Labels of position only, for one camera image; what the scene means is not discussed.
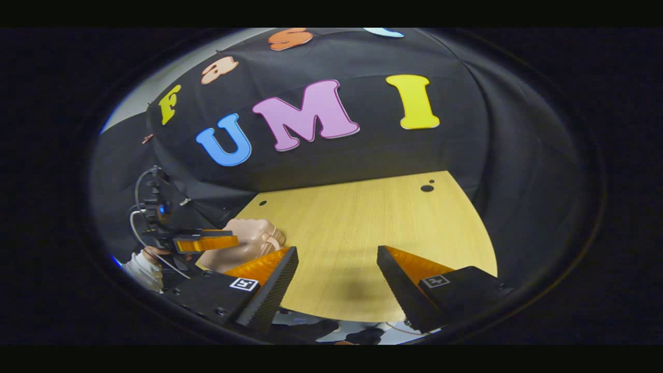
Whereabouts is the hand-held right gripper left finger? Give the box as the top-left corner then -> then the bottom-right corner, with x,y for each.
163,246 -> 300,335

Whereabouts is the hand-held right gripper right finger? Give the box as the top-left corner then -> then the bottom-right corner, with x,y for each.
377,245 -> 514,334

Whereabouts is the pink suitcase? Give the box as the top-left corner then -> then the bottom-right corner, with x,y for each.
196,218 -> 286,274

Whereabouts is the black backdrop cloth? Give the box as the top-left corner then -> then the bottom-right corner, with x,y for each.
91,28 -> 586,291

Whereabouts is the white cable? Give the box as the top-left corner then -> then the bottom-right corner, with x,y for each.
129,209 -> 191,280

